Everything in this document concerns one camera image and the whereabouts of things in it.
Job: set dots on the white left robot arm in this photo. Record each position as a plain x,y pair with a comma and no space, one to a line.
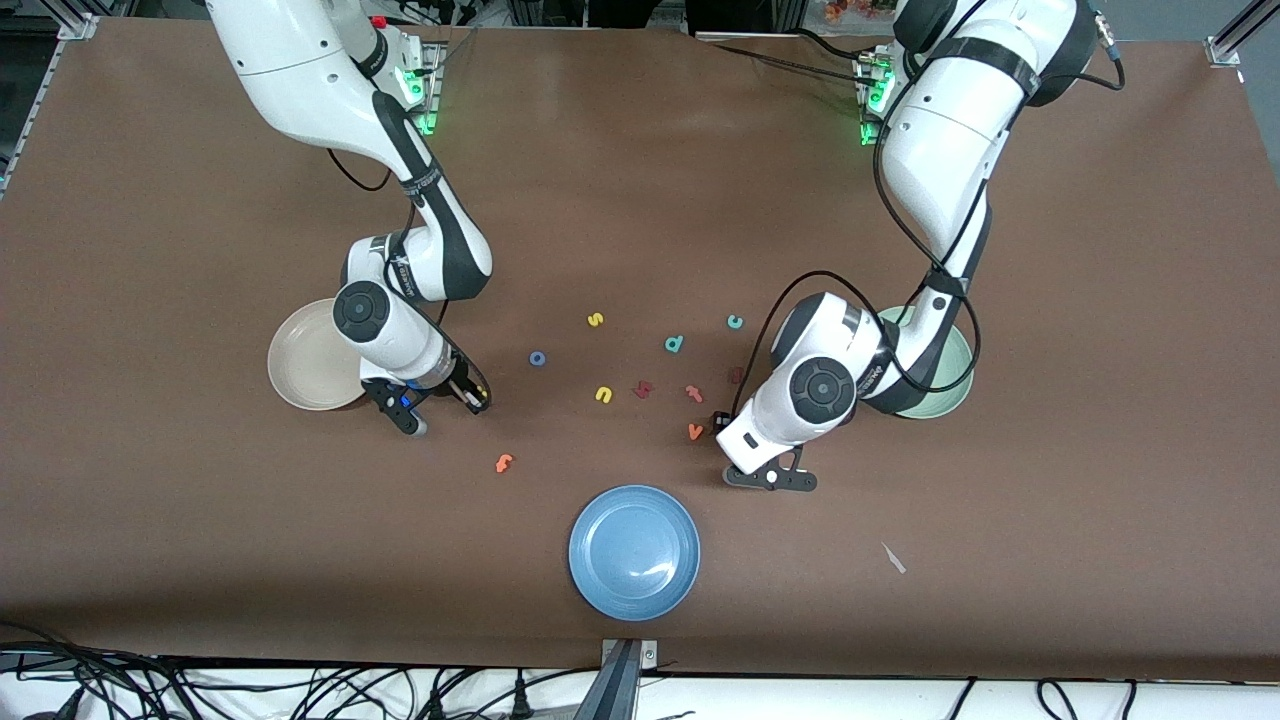
950,130

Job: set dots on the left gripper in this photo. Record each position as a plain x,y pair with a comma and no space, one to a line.
721,421

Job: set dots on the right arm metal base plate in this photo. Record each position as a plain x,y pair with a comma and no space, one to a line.
430,70

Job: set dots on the white paper scrap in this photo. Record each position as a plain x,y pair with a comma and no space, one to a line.
893,558

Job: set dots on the blue plate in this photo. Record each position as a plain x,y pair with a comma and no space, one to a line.
634,552

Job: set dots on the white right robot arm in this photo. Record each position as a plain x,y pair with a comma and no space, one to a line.
300,70

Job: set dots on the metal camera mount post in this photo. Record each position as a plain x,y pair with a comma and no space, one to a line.
625,690

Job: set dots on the mint green plate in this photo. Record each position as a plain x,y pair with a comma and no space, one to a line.
958,385

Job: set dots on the orange background clutter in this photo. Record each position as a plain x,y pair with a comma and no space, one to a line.
850,10

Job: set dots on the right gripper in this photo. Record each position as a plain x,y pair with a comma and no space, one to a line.
461,381

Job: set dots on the beige brown plate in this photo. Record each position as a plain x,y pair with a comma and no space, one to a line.
300,360

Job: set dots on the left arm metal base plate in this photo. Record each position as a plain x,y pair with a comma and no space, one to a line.
872,80

